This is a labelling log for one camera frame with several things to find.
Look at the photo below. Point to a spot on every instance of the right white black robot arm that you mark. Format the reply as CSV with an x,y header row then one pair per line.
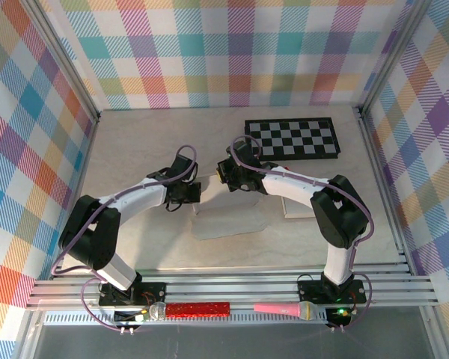
x,y
292,187

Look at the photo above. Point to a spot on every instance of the pink toy microphone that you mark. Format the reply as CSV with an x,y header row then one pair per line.
x,y
280,309

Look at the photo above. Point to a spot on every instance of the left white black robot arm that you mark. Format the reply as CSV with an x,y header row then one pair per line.
x,y
134,196

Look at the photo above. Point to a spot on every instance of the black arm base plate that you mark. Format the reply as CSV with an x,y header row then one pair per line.
x,y
153,291
310,291

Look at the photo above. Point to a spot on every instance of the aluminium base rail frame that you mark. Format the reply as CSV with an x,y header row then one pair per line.
x,y
228,289

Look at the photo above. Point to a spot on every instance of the aluminium corner post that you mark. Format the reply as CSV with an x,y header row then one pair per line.
x,y
60,60
393,56

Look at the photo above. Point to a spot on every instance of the aluminium side rail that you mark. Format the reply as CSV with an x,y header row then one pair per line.
x,y
85,164
386,187

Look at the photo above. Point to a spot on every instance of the red glitter toy microphone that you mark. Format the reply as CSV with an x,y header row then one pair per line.
x,y
198,310

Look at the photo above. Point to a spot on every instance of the small electronics board green light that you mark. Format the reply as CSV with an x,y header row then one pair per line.
x,y
340,316

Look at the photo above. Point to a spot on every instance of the black grey checkered board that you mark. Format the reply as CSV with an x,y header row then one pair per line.
x,y
303,138

